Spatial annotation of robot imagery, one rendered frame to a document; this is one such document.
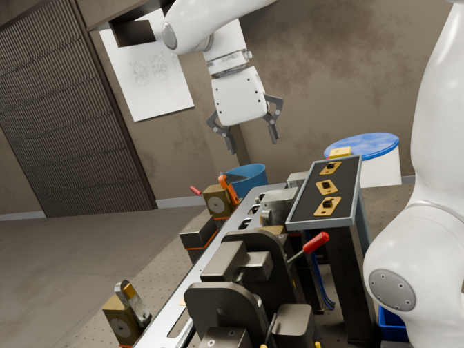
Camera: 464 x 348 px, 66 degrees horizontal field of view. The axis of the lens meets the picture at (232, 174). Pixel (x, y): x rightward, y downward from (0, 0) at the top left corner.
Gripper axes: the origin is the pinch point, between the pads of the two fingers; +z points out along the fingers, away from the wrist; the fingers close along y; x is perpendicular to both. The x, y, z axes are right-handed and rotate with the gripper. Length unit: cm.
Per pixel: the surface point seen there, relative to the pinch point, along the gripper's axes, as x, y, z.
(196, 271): -7.7, 29.1, 33.7
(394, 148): -185, -46, 72
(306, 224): 4.8, -6.8, 18.4
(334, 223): 5.5, -12.5, 18.7
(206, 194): -53, 39, 28
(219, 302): 26.8, 6.4, 18.1
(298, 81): -267, 13, 17
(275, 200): -21.6, 4.6, 23.1
